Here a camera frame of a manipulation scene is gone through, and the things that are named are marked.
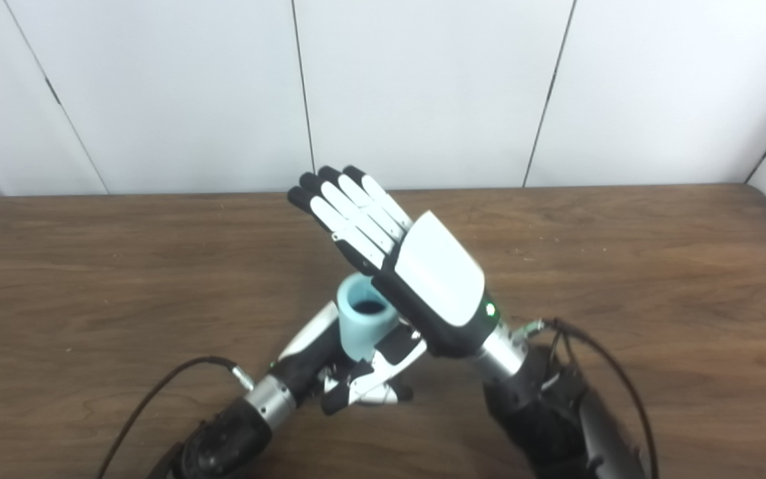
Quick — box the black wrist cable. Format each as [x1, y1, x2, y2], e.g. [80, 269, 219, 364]
[95, 356, 255, 479]
[515, 317, 661, 479]

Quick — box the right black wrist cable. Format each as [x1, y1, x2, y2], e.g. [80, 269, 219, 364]
[515, 317, 661, 479]

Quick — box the light blue cylinder cup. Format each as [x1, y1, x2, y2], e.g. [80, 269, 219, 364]
[336, 273, 400, 363]

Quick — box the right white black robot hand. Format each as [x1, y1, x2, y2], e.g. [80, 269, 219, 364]
[287, 164, 503, 417]

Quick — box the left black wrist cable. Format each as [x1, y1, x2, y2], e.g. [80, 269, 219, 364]
[95, 356, 255, 479]

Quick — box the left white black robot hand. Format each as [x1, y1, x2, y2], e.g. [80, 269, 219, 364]
[269, 300, 416, 407]

